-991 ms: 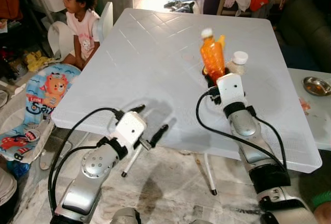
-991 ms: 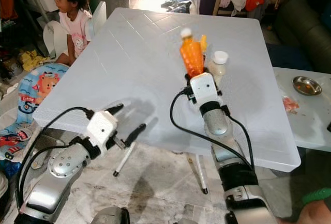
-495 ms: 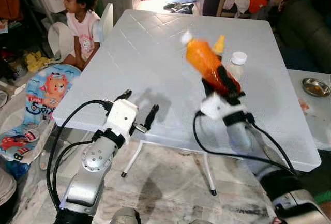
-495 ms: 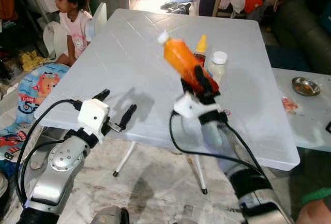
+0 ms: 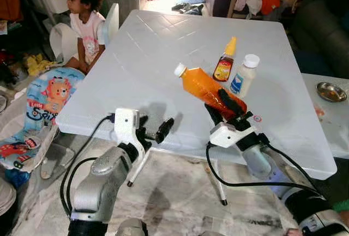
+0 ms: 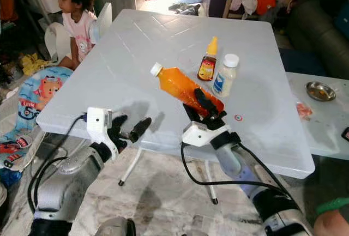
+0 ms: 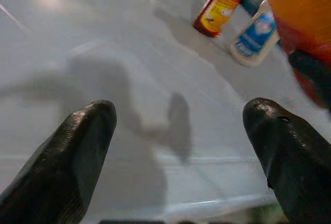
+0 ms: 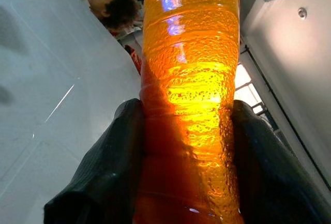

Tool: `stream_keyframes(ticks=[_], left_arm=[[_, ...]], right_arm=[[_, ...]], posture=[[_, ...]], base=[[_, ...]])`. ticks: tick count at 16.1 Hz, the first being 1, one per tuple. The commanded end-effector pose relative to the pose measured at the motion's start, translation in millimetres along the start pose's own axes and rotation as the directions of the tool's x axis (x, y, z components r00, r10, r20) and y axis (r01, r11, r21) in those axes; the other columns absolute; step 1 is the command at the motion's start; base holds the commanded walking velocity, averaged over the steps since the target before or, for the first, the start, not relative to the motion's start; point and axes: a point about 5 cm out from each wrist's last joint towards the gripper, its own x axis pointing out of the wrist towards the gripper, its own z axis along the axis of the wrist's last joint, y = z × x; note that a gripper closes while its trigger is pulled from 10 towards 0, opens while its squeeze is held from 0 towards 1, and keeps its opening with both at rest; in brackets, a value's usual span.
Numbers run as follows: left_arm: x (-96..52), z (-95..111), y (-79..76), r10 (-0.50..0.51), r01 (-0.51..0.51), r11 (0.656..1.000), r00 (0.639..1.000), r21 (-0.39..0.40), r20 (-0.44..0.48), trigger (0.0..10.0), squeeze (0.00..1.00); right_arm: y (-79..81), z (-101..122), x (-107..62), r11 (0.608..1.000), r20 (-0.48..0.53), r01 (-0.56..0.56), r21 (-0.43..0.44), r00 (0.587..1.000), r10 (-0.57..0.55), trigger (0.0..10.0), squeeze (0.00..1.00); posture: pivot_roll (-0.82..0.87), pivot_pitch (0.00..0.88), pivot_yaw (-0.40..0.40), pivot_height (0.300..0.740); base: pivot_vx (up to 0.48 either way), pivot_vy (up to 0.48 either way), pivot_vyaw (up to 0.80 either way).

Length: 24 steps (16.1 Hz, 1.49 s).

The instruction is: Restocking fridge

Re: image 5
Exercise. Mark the white plastic child chair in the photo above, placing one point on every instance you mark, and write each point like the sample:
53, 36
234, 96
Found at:
61, 42

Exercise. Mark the white drink bottle blue label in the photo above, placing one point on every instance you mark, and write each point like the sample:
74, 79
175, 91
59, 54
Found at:
241, 80

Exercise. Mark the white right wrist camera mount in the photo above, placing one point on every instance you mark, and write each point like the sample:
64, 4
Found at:
226, 135

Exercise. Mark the small steel bowl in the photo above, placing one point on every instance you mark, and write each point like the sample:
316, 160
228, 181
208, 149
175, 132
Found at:
331, 91

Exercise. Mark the small red round sticker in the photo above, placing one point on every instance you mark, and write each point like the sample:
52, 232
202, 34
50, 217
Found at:
257, 119

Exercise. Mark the white side table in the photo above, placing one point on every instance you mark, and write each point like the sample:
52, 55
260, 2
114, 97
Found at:
335, 121

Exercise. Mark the white storage rack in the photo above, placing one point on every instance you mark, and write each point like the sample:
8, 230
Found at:
52, 1

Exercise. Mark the pink plastic wrapper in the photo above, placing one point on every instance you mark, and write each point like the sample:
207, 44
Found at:
319, 110

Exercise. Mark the dark green sofa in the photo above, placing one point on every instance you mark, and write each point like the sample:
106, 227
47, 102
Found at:
322, 34

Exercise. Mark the child in pink shirt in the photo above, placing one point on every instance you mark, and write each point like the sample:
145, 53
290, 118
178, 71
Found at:
87, 31

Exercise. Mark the orange cloth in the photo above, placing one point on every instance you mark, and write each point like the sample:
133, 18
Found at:
270, 1

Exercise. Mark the yellow toy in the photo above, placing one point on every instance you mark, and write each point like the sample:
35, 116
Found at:
37, 64

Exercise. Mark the bear print baby seat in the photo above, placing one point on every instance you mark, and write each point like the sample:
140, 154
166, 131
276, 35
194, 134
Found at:
52, 97

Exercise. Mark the brown sauce bottle yellow cap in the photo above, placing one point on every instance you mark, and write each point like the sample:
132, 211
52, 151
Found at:
223, 68

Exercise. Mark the white plastic table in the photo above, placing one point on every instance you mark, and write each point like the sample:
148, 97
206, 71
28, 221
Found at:
152, 56

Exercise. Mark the person leg green shorts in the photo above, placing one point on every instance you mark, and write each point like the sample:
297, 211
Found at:
341, 205

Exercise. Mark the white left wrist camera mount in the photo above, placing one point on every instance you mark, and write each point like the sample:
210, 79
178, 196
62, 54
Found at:
125, 124

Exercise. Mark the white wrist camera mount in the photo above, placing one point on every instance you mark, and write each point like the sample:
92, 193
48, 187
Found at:
226, 135
125, 124

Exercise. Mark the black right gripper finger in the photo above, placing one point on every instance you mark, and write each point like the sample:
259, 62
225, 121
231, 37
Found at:
214, 115
232, 103

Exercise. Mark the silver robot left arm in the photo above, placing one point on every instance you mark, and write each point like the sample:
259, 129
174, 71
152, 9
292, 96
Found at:
101, 184

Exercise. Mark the grey robot leg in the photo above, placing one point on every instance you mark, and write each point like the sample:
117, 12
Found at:
131, 228

